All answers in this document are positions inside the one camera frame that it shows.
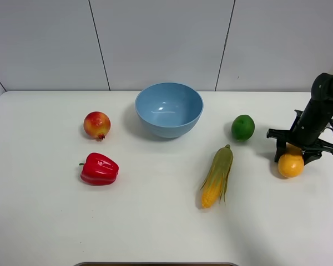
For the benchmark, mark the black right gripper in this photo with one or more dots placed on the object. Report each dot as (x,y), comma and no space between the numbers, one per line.
(305,131)

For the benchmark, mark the yellow orange mango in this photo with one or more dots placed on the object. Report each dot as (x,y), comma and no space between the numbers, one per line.
(291,163)

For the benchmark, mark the green lime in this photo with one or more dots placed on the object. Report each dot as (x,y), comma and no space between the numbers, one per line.
(242,128)

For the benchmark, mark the red yellow pomegranate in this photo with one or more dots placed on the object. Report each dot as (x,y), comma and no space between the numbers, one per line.
(97,125)

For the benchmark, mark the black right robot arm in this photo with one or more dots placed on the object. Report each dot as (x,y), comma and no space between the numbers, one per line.
(321,90)

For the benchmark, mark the blue plastic bowl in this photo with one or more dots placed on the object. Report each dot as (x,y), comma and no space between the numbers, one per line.
(169,110)

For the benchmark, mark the corn cob with husk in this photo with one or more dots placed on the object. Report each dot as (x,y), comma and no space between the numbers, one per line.
(215,185)

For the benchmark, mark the red bell pepper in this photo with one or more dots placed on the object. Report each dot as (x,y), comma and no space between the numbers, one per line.
(99,170)

